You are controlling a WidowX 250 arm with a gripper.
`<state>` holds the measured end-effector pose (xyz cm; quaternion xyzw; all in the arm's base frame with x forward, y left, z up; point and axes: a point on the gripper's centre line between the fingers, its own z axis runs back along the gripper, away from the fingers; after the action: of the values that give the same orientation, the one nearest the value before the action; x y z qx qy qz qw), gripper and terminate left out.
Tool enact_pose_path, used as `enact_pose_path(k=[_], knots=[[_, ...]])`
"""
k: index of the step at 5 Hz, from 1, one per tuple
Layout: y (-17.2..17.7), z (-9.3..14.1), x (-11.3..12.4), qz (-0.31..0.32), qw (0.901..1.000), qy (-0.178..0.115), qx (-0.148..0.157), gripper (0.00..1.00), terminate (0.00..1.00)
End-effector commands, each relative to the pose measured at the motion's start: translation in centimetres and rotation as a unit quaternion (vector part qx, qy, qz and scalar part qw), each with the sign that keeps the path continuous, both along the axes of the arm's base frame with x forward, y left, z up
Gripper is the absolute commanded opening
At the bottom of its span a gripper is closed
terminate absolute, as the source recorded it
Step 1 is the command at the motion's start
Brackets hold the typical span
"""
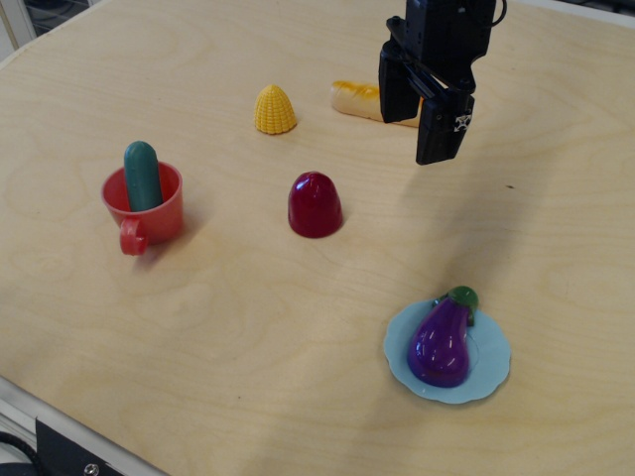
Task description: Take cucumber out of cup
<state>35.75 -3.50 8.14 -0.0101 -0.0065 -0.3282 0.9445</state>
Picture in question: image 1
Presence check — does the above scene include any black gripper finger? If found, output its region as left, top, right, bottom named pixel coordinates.
left=416, top=92, right=474, bottom=166
left=379, top=59, right=421, bottom=123

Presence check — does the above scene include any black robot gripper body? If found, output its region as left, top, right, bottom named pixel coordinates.
left=380, top=1, right=496, bottom=98

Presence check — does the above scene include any green toy cucumber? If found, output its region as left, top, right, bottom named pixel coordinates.
left=124, top=141, right=164, bottom=212

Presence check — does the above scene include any red plastic toy cup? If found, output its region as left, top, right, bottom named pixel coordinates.
left=101, top=162, right=185, bottom=257

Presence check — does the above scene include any toy bread loaf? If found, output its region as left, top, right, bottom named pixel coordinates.
left=329, top=79, right=426, bottom=129

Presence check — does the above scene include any yellow toy corn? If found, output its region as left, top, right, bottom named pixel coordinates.
left=254, top=84, right=298, bottom=135

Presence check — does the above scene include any dark red toy dome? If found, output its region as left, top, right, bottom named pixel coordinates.
left=288, top=171, right=343, bottom=238

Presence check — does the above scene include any light blue toy plate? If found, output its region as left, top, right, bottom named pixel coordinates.
left=383, top=299, right=511, bottom=405

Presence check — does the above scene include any purple toy eggplant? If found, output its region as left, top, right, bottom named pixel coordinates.
left=407, top=286, right=479, bottom=388

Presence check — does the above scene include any black corner bracket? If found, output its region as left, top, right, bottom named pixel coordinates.
left=35, top=418, right=124, bottom=475

